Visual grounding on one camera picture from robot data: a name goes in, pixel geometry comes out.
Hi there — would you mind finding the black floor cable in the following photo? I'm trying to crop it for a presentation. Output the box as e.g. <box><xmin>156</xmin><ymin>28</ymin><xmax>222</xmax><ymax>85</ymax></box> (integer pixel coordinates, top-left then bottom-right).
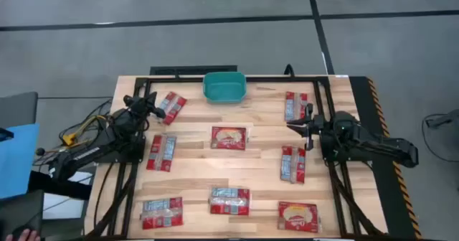
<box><xmin>421</xmin><ymin>113</ymin><xmax>459</xmax><ymax>163</ymax></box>

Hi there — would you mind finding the white paper sheet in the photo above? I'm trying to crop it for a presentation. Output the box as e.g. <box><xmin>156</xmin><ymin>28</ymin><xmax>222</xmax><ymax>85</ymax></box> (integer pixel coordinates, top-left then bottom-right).
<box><xmin>42</xmin><ymin>172</ymin><xmax>95</xmax><ymax>220</ymax></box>

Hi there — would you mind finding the black metal table frame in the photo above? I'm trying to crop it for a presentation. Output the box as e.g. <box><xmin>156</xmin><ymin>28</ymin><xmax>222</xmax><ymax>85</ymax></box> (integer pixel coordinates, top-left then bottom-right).
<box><xmin>84</xmin><ymin>75</ymin><xmax>388</xmax><ymax>240</ymax></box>

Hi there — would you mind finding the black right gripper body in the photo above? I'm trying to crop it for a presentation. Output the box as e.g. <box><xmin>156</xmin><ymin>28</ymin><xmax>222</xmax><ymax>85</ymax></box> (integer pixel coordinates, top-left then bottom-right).
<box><xmin>305</xmin><ymin>103</ymin><xmax>326</xmax><ymax>151</ymax></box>

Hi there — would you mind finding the teal plastic basket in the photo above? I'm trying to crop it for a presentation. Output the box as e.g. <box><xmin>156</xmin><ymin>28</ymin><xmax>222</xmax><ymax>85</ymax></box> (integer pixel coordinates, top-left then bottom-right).
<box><xmin>202</xmin><ymin>71</ymin><xmax>247</xmax><ymax>104</ymax></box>

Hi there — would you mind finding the person's hand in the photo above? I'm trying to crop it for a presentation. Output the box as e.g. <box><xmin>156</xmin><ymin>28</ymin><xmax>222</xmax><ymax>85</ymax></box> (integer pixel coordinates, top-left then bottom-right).
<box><xmin>4</xmin><ymin>228</ymin><xmax>42</xmax><ymax>241</ymax></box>

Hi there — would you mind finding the red popcorn bag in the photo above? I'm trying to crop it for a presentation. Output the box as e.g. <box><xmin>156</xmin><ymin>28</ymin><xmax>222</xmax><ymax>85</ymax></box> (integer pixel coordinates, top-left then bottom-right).
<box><xmin>210</xmin><ymin>126</ymin><xmax>248</xmax><ymax>151</ymax></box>
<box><xmin>284</xmin><ymin>91</ymin><xmax>309</xmax><ymax>123</ymax></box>
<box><xmin>146</xmin><ymin>133</ymin><xmax>178</xmax><ymax>173</ymax></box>
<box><xmin>157</xmin><ymin>91</ymin><xmax>188</xmax><ymax>126</ymax></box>
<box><xmin>277</xmin><ymin>201</ymin><xmax>321</xmax><ymax>234</ymax></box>
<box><xmin>280</xmin><ymin>145</ymin><xmax>307</xmax><ymax>184</ymax></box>
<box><xmin>140</xmin><ymin>197</ymin><xmax>184</xmax><ymax>231</ymax></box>
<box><xmin>209</xmin><ymin>186</ymin><xmax>251</xmax><ymax>217</ymax></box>

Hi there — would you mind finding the yellow connector plug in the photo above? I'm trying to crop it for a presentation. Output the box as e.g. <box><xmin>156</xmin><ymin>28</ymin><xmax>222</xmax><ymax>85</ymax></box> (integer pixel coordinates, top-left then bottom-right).
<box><xmin>61</xmin><ymin>133</ymin><xmax>77</xmax><ymax>147</ymax></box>

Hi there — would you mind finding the yellow cable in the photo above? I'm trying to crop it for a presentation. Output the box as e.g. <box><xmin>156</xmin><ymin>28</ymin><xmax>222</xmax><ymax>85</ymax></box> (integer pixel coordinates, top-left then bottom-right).
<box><xmin>59</xmin><ymin>114</ymin><xmax>108</xmax><ymax>152</ymax></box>

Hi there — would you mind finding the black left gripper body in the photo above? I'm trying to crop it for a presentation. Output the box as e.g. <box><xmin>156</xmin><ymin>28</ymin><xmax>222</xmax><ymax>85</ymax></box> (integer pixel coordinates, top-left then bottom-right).
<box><xmin>123</xmin><ymin>94</ymin><xmax>153</xmax><ymax>119</ymax></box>

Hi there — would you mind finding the grey stand foot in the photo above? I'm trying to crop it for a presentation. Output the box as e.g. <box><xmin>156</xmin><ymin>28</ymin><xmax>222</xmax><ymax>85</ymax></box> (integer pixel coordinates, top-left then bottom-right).
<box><xmin>425</xmin><ymin>108</ymin><xmax>459</xmax><ymax>129</ymax></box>

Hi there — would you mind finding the blue board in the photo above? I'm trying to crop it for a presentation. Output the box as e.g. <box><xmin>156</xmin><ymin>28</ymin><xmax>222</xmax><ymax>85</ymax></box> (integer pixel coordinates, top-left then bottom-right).
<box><xmin>0</xmin><ymin>123</ymin><xmax>40</xmax><ymax>201</ymax></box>

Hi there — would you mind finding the black panel with hazard stripes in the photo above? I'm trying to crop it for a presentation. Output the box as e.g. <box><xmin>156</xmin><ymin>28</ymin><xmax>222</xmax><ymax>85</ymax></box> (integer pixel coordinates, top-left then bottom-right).
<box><xmin>349</xmin><ymin>76</ymin><xmax>423</xmax><ymax>240</ymax></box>

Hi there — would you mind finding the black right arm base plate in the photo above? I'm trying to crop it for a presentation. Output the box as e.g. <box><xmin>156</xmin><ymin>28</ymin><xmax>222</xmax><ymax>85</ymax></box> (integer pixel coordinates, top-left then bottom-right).
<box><xmin>320</xmin><ymin>133</ymin><xmax>374</xmax><ymax>163</ymax></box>

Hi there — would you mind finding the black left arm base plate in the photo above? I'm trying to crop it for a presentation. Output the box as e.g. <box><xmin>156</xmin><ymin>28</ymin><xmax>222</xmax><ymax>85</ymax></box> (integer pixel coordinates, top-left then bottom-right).
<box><xmin>95</xmin><ymin>135</ymin><xmax>146</xmax><ymax>164</ymax></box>

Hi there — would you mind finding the black bar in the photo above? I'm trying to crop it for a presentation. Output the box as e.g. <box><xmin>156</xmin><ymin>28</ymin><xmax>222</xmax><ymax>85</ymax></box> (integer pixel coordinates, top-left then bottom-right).
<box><xmin>28</xmin><ymin>171</ymin><xmax>93</xmax><ymax>201</ymax></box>

